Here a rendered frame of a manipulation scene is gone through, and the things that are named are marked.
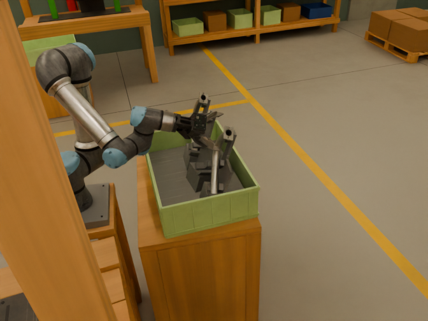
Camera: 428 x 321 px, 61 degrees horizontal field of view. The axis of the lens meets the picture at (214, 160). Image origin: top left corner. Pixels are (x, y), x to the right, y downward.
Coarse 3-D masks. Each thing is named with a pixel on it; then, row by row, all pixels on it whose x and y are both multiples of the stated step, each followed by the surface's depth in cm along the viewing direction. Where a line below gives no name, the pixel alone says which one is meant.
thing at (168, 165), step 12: (156, 156) 193; (168, 156) 192; (180, 156) 191; (156, 168) 184; (168, 168) 183; (180, 168) 182; (156, 180) 175; (168, 180) 175; (180, 180) 174; (168, 192) 167; (180, 192) 167; (192, 192) 166; (168, 204) 160
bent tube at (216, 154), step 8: (224, 128) 143; (232, 128) 144; (224, 136) 142; (232, 136) 143; (216, 144) 153; (216, 152) 154; (216, 160) 153; (216, 168) 152; (216, 176) 151; (216, 184) 150; (216, 192) 149
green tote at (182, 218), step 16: (160, 144) 196; (176, 144) 199; (224, 144) 190; (240, 160) 167; (240, 176) 172; (240, 192) 148; (256, 192) 151; (160, 208) 142; (176, 208) 144; (192, 208) 146; (208, 208) 149; (224, 208) 151; (240, 208) 154; (256, 208) 156; (176, 224) 149; (192, 224) 151; (208, 224) 154; (224, 224) 156
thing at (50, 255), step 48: (0, 0) 35; (0, 48) 33; (0, 96) 35; (0, 144) 38; (48, 144) 42; (0, 192) 40; (48, 192) 42; (0, 240) 43; (48, 240) 46; (48, 288) 50; (96, 288) 53
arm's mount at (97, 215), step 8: (96, 184) 170; (104, 184) 170; (96, 192) 165; (104, 192) 165; (96, 200) 160; (104, 200) 160; (88, 208) 155; (96, 208) 155; (104, 208) 155; (88, 216) 151; (96, 216) 151; (104, 216) 151; (88, 224) 148; (96, 224) 149; (104, 224) 150
